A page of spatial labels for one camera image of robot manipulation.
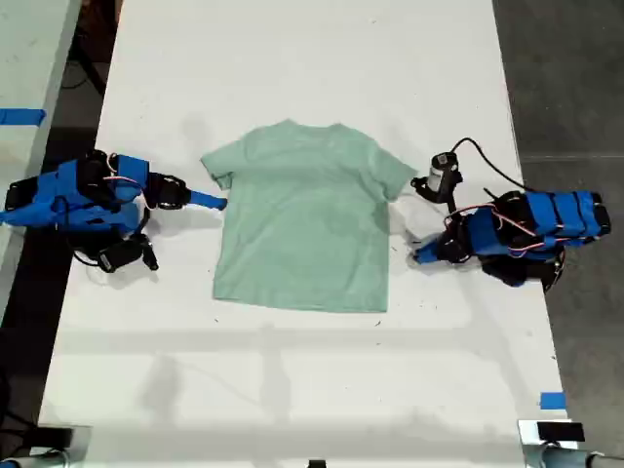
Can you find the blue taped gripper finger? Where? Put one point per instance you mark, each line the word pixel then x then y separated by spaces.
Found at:
pixel 207 200
pixel 428 253

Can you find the blue and black arm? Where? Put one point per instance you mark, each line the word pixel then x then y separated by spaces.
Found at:
pixel 73 195
pixel 560 217

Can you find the pale green T-shirt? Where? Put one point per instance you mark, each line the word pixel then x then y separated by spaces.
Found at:
pixel 302 219

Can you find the long blue tape strip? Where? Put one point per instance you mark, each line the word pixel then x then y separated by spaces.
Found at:
pixel 22 117

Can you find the short blue tape piece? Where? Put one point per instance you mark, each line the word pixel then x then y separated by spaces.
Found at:
pixel 553 401

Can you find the grey side table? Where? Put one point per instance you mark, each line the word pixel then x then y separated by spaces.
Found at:
pixel 29 58

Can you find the small black box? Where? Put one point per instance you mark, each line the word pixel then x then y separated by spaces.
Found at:
pixel 560 432
pixel 54 436

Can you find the grey metal pipe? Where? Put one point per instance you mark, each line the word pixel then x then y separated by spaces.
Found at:
pixel 570 458

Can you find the black camera stalk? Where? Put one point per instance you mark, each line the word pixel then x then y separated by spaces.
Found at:
pixel 436 192
pixel 150 253

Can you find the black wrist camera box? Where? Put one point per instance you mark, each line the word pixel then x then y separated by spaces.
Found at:
pixel 119 256
pixel 442 168

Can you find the silver metal bracket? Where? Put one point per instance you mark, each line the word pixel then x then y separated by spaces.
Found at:
pixel 82 443
pixel 526 431

